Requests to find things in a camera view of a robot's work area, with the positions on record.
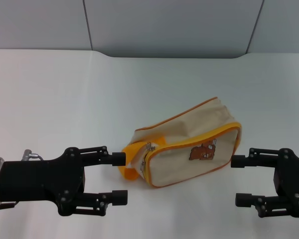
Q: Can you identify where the beige yellow-trimmed bear zipper bag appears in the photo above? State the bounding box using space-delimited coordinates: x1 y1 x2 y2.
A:
117 96 242 188

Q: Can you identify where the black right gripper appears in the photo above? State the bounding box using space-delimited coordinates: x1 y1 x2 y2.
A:
231 147 299 218

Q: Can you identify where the left gripper cable with plug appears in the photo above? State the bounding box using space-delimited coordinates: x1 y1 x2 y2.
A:
21 148 45 162

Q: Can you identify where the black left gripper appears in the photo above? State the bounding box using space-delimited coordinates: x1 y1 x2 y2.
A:
0 146 86 216

